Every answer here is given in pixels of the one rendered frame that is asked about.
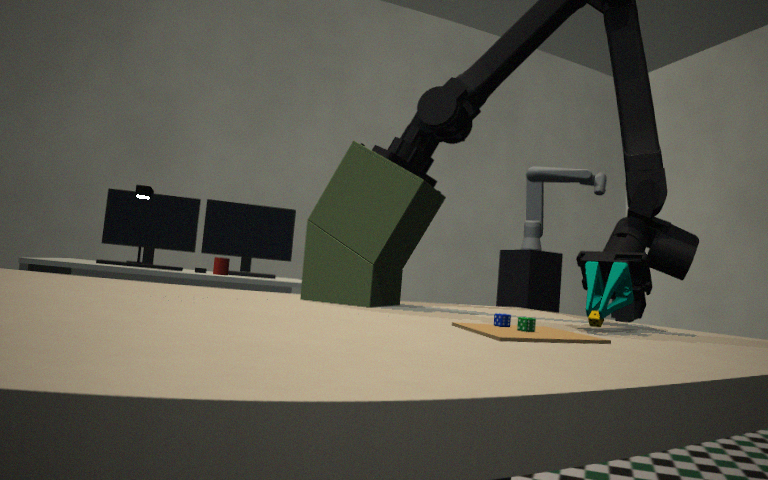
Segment green die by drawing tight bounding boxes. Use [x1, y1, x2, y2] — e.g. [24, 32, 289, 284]
[517, 317, 536, 332]

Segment yellow die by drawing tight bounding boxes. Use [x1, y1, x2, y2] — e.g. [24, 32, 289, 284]
[588, 311, 604, 327]

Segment blue die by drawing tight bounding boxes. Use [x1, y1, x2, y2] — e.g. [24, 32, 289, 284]
[494, 313, 511, 327]

